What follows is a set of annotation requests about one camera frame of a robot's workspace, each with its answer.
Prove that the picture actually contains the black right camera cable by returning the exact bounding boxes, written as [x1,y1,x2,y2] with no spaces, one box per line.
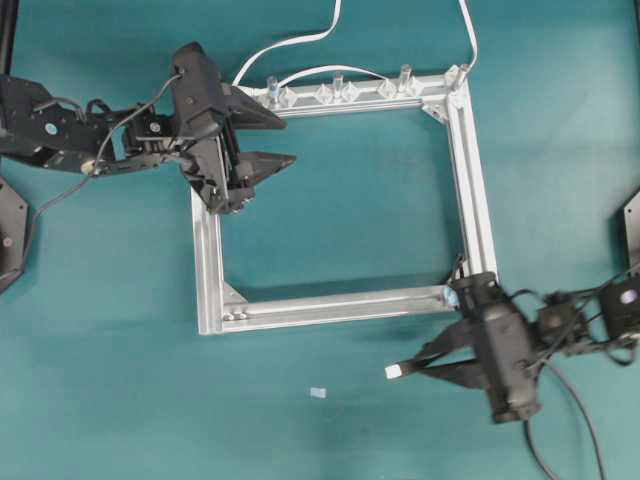
[519,349,609,480]

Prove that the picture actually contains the white flat ethernet cable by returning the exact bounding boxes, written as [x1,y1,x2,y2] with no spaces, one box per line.
[230,0,480,96]

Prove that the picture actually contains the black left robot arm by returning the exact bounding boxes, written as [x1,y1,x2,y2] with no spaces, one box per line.
[1,75,296,214]

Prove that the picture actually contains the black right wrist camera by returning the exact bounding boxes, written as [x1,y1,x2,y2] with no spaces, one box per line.
[487,303,540,424]

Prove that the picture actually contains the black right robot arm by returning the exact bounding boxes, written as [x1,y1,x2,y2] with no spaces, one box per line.
[402,273,639,404]

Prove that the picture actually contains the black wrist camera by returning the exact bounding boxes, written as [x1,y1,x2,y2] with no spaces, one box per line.
[487,303,540,424]
[171,42,226,140]

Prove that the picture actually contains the black camera cable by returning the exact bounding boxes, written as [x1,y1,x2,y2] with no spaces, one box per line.
[519,349,609,480]
[14,74,184,274]

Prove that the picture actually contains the clear standoff post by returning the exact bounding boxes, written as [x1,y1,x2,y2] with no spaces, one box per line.
[332,71,344,102]
[397,64,412,94]
[266,76,280,109]

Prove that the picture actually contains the aluminium extrusion frame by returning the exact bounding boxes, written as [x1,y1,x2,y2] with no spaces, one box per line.
[191,65,498,336]

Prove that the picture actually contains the black left camera cable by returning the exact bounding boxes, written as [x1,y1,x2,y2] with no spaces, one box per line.
[14,74,184,274]

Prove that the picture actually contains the small tape piece on table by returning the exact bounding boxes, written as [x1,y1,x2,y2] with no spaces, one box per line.
[309,387,327,399]

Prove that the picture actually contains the clear standoff post right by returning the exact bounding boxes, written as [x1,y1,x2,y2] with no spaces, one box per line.
[397,64,412,94]

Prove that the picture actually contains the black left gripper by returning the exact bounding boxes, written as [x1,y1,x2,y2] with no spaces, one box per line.
[174,84,296,214]

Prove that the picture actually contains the clear standoff post left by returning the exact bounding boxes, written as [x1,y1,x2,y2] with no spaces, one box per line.
[266,76,280,109]

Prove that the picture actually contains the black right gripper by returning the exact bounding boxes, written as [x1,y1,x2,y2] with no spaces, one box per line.
[412,273,505,400]

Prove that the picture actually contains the clear standoff post middle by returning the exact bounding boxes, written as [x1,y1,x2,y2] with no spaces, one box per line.
[332,71,344,102]

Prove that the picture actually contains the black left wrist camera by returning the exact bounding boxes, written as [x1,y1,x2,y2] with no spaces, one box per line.
[171,42,226,140]

